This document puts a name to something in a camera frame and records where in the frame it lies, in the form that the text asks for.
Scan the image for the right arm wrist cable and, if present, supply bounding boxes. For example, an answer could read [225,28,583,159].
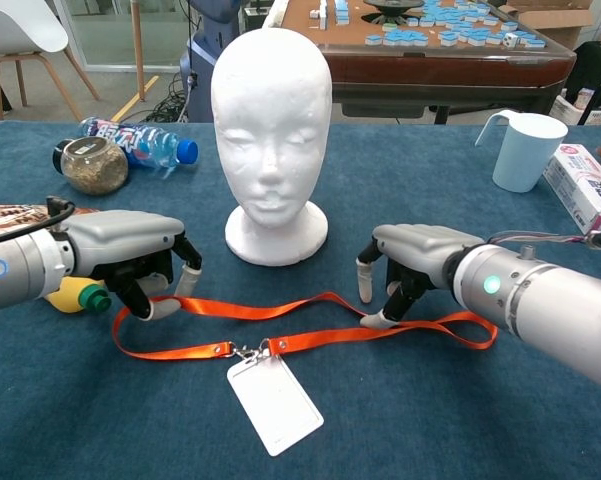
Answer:
[487,228,601,250]

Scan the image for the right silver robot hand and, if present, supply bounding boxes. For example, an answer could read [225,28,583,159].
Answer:
[355,223,486,330]

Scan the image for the black floor cable bundle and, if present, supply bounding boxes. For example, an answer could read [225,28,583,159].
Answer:
[144,74,191,124]

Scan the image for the blue labelled drink bottle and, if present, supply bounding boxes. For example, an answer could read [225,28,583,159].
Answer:
[78,116,200,171]

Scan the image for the blue felt table cover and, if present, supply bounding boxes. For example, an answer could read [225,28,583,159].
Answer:
[0,120,601,480]

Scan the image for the white foam mannequin head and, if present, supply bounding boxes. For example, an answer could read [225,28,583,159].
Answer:
[210,27,334,267]

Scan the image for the light blue handled cup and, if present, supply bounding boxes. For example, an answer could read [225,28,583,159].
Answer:
[474,110,569,194]

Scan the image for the round glass jar black lid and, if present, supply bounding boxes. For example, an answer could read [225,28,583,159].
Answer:
[51,137,130,196]

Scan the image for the brown cardboard box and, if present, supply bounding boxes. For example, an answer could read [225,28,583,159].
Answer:
[499,0,595,50]

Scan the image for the orange lanyard strap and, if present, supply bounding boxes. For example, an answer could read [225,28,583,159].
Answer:
[111,291,499,362]

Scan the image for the wooden pole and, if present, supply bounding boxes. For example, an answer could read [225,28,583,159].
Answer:
[129,0,147,103]

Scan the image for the white pink toothpaste box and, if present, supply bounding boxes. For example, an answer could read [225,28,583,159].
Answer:
[543,143,601,236]

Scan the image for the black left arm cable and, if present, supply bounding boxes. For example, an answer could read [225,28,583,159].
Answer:
[0,197,76,246]

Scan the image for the white printed carton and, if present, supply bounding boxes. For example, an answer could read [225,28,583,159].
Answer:
[549,87,596,126]

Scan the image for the white chair wooden legs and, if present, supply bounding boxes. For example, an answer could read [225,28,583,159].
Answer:
[0,0,101,121]

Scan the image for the brown mahjong table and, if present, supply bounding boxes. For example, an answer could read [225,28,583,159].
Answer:
[267,0,579,126]

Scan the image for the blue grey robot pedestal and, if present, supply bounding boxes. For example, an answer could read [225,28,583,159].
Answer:
[179,0,246,124]

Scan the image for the white ID badge card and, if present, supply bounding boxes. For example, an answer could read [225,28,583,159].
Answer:
[226,354,325,458]

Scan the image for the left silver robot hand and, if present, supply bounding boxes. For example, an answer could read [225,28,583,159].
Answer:
[59,209,204,321]

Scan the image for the yellow drink bottle green cap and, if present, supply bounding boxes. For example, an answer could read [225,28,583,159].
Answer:
[43,276,112,315]

